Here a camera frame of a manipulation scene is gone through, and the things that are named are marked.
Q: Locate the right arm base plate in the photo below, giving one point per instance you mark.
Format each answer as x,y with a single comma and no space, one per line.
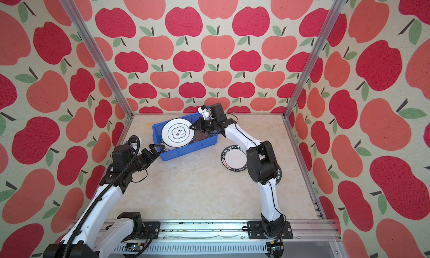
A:
268,231

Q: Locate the clear glass plate top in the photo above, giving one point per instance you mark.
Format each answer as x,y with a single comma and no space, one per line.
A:
200,136

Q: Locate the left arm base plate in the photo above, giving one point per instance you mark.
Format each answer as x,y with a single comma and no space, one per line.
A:
151,227

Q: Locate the left aluminium corner post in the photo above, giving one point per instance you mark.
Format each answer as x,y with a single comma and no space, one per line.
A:
74,14

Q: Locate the aluminium front rail frame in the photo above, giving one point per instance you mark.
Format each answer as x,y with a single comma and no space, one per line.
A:
316,238

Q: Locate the blue plastic bin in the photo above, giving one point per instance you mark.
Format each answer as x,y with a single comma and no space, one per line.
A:
192,147

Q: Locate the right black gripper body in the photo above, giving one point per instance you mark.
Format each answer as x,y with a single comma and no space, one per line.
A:
208,124

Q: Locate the white plate black pattern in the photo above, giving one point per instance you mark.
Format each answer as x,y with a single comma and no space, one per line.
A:
176,133

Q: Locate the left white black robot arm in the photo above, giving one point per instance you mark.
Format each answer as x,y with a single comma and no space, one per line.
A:
85,239

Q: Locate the right aluminium corner post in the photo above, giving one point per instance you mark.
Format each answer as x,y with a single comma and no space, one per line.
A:
322,40

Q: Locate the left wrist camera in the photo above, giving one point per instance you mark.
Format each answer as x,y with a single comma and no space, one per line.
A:
121,156

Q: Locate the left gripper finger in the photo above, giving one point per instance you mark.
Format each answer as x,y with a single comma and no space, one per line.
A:
153,156
156,147

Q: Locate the green rim plate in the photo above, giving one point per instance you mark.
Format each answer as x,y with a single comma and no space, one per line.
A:
234,158
279,176

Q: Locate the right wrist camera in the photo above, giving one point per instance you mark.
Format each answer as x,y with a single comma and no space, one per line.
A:
212,112

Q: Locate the aluminium corner post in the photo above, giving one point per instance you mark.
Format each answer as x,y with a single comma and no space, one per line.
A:
74,14
322,40

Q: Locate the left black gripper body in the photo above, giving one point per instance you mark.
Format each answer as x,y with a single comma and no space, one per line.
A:
144,159

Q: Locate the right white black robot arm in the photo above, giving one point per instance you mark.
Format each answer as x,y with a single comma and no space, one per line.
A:
262,167

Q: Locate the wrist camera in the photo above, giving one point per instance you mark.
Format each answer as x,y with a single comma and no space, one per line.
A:
212,112
121,156

